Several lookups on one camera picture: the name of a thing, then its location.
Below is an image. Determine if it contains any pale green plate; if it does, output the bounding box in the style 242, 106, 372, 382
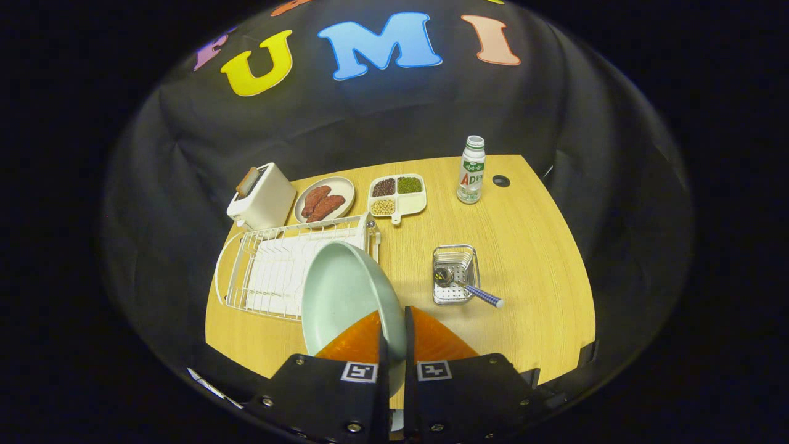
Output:
301, 240, 407, 395

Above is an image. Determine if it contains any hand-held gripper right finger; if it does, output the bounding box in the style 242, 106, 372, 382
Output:
404, 305, 555, 444

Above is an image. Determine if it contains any brown sausage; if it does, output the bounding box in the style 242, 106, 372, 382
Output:
306, 195, 346, 223
301, 185, 332, 218

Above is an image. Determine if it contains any white drink bottle green label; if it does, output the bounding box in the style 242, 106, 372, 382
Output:
456, 136, 486, 205

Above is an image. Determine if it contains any spoon with blue handle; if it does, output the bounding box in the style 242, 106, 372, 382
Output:
433, 267, 505, 308

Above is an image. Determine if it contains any black backdrop cloth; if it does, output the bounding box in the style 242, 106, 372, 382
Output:
102, 0, 694, 401

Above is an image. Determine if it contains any toast slice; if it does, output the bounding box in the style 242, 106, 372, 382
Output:
235, 166, 262, 198

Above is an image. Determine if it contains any white divided tray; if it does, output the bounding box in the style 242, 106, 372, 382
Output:
367, 174, 428, 226

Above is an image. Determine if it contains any round beige plate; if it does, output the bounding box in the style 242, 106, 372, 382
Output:
293, 176, 356, 224

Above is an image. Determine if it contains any metal wire basket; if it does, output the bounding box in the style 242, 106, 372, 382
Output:
431, 245, 481, 306

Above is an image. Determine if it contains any white toaster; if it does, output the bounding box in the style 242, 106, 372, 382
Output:
226, 162, 297, 231

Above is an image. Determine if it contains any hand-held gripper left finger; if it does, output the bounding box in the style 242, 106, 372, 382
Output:
243, 308, 390, 444

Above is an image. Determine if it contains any white wire dish rack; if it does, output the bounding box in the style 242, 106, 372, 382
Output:
214, 213, 382, 321

